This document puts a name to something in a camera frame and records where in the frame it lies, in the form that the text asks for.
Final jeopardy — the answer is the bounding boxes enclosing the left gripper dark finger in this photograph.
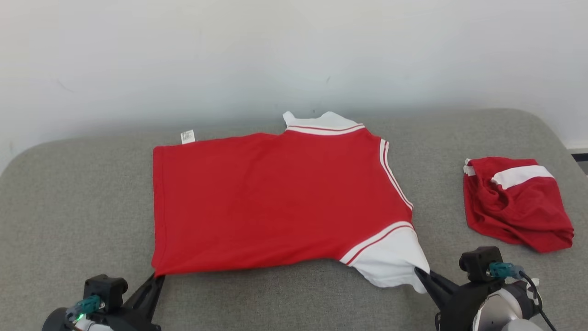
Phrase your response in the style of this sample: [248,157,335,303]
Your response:
[136,274,166,319]
[122,274,159,314]

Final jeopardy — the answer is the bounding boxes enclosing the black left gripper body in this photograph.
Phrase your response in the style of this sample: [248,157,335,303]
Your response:
[92,307,162,331]

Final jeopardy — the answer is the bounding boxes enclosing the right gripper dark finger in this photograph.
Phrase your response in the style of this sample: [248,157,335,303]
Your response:
[430,270,461,296]
[413,267,450,311]

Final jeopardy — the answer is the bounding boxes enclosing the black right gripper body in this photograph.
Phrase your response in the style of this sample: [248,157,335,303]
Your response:
[434,280,506,331]

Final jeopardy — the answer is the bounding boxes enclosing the red shorts white waistband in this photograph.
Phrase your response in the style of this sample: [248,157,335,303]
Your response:
[463,156,575,253]

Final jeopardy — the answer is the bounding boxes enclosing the red shirt white sleeves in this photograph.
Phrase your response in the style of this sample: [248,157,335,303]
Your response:
[152,110,431,295]

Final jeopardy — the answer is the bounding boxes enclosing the grey fabric sofa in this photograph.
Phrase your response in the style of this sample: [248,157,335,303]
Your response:
[0,108,588,331]

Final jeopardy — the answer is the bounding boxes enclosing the teal left camera connector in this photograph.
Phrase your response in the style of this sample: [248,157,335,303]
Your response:
[66,295,102,323]

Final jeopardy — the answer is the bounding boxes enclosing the teal camera connector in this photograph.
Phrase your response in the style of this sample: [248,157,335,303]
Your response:
[488,262,525,280]
[66,295,102,323]

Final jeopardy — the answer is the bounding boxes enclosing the teal right camera connector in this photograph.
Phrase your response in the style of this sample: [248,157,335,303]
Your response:
[488,262,525,280]

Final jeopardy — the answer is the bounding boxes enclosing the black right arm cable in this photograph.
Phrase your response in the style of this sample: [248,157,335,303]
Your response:
[519,271,559,331]

